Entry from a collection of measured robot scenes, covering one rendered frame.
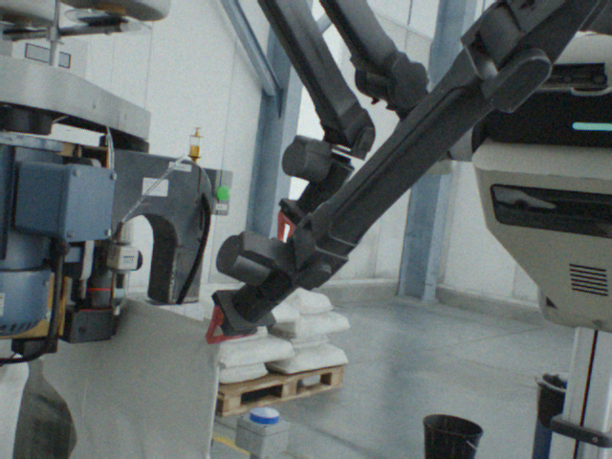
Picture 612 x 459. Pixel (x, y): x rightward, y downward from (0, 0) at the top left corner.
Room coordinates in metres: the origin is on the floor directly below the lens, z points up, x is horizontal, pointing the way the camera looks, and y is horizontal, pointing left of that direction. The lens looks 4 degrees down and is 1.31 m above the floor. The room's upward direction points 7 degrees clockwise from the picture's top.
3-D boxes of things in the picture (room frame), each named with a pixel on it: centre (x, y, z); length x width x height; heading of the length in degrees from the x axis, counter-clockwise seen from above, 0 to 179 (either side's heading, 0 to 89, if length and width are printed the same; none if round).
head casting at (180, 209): (1.34, 0.37, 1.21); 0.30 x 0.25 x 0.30; 50
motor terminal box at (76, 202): (0.86, 0.29, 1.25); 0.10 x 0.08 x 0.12; 165
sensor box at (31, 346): (1.10, 0.40, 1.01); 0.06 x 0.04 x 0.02; 140
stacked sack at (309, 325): (4.61, -0.09, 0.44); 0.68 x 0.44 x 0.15; 140
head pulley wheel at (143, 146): (1.27, 0.34, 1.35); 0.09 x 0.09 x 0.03
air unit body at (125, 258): (1.15, 0.29, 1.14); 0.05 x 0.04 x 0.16; 140
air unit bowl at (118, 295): (1.14, 0.29, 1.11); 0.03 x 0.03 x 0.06
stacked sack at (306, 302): (4.76, 0.06, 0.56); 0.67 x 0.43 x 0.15; 50
